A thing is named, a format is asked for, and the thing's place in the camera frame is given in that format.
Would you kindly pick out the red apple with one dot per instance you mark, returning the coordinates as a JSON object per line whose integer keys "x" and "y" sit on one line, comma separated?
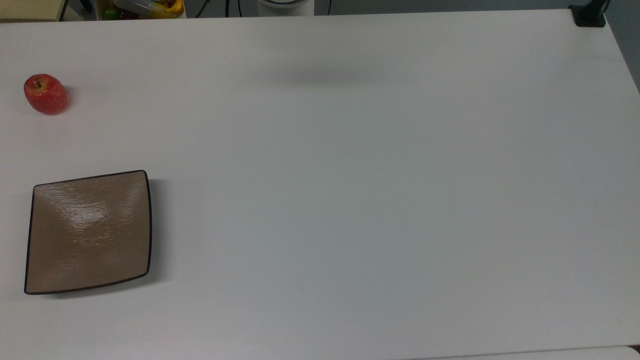
{"x": 45, "y": 96}

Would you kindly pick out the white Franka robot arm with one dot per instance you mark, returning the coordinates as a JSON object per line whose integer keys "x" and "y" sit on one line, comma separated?
{"x": 285, "y": 12}

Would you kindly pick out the brown square ceramic plate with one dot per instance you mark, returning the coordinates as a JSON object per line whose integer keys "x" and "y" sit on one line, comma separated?
{"x": 87, "y": 235}

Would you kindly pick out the yellow toy fruit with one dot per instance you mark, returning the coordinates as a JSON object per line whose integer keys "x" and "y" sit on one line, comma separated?
{"x": 172, "y": 9}

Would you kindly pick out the clear plastic container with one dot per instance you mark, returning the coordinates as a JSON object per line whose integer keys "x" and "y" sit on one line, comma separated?
{"x": 137, "y": 5}

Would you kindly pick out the green toy fruit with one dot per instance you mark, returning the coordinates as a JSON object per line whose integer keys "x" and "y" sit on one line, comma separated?
{"x": 110, "y": 14}

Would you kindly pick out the beige box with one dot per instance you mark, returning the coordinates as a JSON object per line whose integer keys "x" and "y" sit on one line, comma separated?
{"x": 30, "y": 9}

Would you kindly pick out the black table clamp mount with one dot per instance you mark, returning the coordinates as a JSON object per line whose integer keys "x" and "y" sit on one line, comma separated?
{"x": 589, "y": 18}

